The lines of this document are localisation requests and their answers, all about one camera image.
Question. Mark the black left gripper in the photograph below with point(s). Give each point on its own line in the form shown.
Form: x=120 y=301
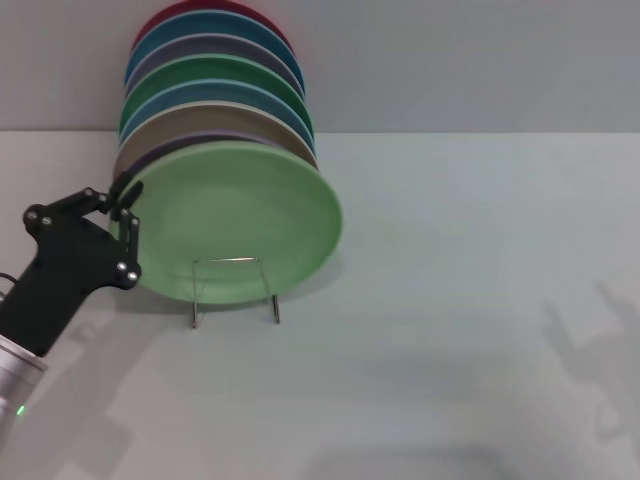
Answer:
x=65 y=265

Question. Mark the teal plate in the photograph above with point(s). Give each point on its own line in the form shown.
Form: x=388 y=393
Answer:
x=210 y=22

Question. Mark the dark green plate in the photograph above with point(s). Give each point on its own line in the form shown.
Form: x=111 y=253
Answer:
x=200 y=67

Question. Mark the light green plate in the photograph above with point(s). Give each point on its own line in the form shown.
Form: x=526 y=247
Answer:
x=235 y=220

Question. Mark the grey purple plate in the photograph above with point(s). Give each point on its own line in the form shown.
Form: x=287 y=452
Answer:
x=210 y=44

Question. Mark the tan plate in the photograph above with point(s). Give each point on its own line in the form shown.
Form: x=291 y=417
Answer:
x=200 y=120

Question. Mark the maroon plate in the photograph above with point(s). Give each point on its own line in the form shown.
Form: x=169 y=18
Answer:
x=165 y=12

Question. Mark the blue plate with pale rim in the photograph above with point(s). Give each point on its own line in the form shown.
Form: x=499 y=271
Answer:
x=200 y=92

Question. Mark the lavender plate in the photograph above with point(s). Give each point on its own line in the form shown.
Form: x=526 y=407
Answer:
x=165 y=147

